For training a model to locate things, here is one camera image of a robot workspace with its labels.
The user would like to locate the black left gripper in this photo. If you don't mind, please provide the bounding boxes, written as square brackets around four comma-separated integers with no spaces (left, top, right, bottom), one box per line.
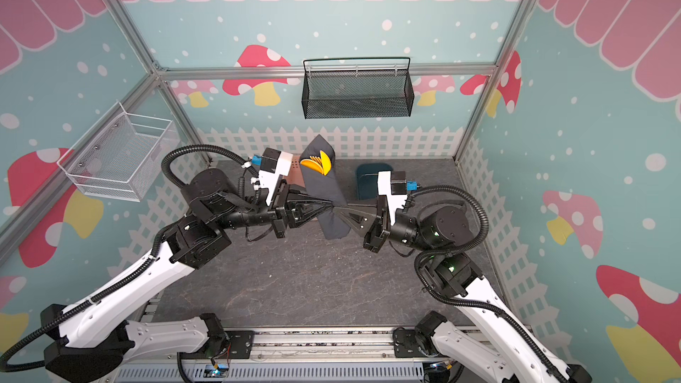
[215,178,333,240]

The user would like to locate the black paper napkin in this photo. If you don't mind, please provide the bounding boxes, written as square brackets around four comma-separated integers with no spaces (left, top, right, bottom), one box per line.
[300,135,350,240]

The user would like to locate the orange plastic spoon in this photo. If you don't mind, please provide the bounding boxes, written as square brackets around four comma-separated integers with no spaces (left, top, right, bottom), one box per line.
[300,156,323,175]

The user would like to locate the orange plastic fork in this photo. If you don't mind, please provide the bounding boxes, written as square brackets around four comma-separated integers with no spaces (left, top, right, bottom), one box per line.
[319,151,333,176]

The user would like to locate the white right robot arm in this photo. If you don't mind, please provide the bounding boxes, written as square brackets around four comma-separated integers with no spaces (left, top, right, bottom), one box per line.
[333,185,592,382]

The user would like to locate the pink perforated plastic basket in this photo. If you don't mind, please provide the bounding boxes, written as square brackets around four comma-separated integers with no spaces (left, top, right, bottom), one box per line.
[285,155,305,188]

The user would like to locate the teal plastic tub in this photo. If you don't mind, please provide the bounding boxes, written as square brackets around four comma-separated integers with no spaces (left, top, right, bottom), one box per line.
[356,162,393,200]

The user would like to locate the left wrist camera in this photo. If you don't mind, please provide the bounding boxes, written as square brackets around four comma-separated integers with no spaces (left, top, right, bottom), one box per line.
[251,147,294,206]

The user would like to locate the black wire wall basket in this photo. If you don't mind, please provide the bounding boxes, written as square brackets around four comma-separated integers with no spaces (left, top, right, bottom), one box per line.
[301,57,415,120]

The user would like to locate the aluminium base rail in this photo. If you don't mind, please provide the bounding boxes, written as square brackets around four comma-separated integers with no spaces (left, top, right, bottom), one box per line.
[111,326,544,383]

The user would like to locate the white wire wall basket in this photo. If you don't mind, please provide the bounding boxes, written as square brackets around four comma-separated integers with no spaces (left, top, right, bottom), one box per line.
[57,103,180,202]

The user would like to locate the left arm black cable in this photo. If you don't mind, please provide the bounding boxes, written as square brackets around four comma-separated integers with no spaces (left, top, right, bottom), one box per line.
[0,144,256,373]

